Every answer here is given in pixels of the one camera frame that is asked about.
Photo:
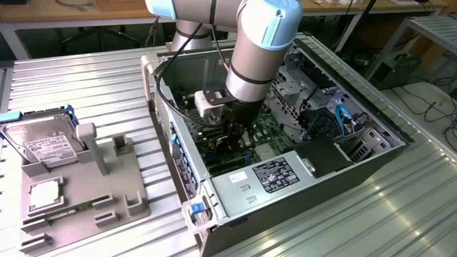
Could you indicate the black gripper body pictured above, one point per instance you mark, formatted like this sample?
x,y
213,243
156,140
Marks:
x,y
242,111

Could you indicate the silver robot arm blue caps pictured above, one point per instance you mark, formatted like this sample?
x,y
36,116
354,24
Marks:
x,y
249,56

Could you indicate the green motherboard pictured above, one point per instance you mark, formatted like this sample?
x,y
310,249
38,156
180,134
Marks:
x,y
268,134

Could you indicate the black open PC case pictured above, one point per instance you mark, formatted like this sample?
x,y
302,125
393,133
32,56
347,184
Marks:
x,y
285,160

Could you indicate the silver disk bay cage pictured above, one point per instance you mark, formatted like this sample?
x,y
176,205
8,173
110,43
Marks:
x,y
296,85

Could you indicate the silver power supply unit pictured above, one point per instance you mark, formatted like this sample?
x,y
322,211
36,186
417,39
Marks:
x,y
264,187

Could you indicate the black fan shroud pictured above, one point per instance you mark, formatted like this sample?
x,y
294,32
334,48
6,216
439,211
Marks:
x,y
321,158

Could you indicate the blue case latch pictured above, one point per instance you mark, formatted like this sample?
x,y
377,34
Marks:
x,y
196,209

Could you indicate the black box on floor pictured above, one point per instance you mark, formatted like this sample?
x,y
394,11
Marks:
x,y
397,72

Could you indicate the grey parts rack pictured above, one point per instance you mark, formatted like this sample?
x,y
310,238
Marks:
x,y
85,192

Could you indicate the green RAM stick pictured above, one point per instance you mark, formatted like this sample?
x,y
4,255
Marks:
x,y
76,207

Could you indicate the silver hard disk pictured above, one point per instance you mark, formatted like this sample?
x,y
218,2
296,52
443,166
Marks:
x,y
42,142

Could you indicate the blue disk carrier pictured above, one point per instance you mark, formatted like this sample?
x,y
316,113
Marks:
x,y
38,113

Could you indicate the silver CPU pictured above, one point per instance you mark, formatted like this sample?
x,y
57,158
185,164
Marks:
x,y
44,195

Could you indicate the wooden desk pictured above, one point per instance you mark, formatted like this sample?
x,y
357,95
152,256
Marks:
x,y
70,10

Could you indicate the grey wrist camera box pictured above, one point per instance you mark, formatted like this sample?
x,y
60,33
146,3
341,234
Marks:
x,y
208,103

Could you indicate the metal slat shelf frame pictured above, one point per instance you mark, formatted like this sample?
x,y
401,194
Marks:
x,y
425,29

